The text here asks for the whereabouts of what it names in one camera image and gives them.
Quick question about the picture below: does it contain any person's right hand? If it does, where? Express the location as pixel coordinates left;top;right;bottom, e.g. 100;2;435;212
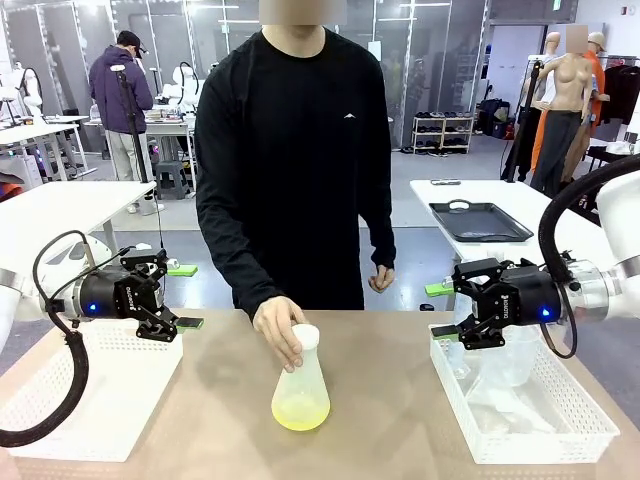
252;296;310;374

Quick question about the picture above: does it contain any black camera tripod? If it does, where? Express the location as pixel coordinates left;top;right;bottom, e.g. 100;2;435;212
109;63;151;184

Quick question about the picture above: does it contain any person in black sweater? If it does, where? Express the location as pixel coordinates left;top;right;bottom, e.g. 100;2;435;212
194;9;397;321

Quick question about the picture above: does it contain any black hanging garment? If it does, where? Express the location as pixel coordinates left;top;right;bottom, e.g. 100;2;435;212
599;64;640;126

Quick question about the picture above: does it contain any black light stand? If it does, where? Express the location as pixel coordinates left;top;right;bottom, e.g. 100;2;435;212
499;57;546;182

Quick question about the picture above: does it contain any white perforated plastic basket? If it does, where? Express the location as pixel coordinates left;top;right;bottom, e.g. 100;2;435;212
428;322;621;465
0;319;185;462

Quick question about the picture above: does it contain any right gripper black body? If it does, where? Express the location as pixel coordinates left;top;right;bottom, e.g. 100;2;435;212
498;259;564;329

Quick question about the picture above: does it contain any black corrugated cable hose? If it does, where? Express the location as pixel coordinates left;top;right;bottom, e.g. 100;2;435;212
0;327;91;448
538;154;640;296

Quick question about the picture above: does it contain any mannequin with cap and orange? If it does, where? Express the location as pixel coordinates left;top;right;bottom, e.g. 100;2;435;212
582;32;609;126

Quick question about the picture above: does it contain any wooden shoe rack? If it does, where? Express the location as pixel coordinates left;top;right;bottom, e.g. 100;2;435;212
412;112;475;155

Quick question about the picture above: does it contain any person's right forearm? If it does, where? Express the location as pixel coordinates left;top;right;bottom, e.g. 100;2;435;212
196;199;281;321

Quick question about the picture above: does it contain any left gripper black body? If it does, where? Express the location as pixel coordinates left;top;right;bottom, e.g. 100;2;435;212
73;266;167;320

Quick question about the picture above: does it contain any white table with tray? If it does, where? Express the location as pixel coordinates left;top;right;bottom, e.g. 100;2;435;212
409;178;616;281

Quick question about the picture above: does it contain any person in purple hoodie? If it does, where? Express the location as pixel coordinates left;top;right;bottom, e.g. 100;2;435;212
88;29;155;182

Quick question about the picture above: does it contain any white background desk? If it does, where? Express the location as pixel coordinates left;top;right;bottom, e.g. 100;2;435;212
0;115;91;182

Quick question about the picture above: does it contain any black bags pile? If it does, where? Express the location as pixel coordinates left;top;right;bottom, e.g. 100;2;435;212
477;98;512;139

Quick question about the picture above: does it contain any black plastic tray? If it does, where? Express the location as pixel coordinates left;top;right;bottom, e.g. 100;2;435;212
428;198;535;244

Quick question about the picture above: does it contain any beige mannequin with dark skirt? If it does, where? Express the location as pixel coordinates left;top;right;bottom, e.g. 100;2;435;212
530;24;594;197

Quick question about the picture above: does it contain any translucent plastic measuring cylinder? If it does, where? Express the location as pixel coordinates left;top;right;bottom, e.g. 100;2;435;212
479;387;561;436

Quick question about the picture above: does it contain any person's left hand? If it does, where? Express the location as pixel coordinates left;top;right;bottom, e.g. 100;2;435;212
368;263;397;292

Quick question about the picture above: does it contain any thin black looped cable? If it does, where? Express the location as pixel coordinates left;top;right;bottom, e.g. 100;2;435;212
32;229;136;321

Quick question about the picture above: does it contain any translucent plastic conical flask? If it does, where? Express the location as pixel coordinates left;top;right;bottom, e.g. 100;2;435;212
270;324;332;432

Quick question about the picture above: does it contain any white empty side table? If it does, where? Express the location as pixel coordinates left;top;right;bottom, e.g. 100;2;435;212
0;180;159;246

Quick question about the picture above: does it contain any grey plastic stool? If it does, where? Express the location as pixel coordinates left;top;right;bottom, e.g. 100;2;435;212
154;160;194;201

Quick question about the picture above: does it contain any clear plastic measuring beaker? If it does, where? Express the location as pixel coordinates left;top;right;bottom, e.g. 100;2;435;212
492;324;546;389

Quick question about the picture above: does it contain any person's left forearm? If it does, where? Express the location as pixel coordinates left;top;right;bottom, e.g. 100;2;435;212
359;174;397;271

